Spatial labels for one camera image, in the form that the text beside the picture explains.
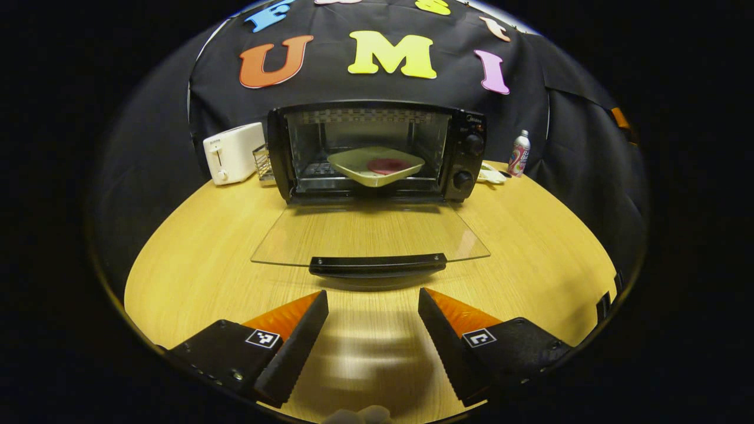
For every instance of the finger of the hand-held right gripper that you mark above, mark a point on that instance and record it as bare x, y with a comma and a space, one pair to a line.
622, 123

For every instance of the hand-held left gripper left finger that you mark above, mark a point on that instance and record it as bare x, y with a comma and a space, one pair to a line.
297, 347

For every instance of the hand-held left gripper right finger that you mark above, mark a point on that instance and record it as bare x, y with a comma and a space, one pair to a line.
447, 347

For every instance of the black electric oven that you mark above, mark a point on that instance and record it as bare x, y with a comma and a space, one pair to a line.
465, 159

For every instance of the pink ham slice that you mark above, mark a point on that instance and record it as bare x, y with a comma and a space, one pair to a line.
389, 166

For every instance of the white square plate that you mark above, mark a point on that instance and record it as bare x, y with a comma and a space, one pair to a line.
353, 165

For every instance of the white divided tray with beans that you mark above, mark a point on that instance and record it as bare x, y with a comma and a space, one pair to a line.
490, 175

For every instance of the small black block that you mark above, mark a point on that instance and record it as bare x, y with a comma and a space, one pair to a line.
618, 282
604, 306

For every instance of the white toaster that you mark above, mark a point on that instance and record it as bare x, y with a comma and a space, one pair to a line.
232, 153

